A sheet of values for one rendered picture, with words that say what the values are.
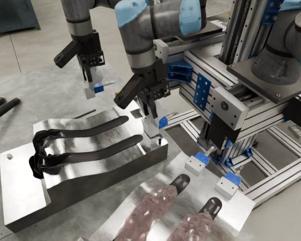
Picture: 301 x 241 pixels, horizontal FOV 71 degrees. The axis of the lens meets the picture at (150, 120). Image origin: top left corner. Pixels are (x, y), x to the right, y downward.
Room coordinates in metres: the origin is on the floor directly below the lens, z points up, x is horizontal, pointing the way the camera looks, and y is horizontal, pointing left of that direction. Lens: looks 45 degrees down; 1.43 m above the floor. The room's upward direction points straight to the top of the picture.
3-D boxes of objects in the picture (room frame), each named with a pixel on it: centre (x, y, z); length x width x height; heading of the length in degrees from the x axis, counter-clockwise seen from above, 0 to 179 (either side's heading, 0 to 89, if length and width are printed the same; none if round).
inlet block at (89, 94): (0.70, 0.21, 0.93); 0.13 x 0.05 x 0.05; 120
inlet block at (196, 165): (0.40, -0.17, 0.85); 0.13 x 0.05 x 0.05; 137
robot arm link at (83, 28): (0.70, 0.23, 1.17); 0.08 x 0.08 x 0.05
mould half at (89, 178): (0.43, 0.22, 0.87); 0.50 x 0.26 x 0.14; 120
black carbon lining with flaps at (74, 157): (0.43, 0.20, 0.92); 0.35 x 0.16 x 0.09; 120
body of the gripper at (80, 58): (0.70, 0.22, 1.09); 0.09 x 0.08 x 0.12; 120
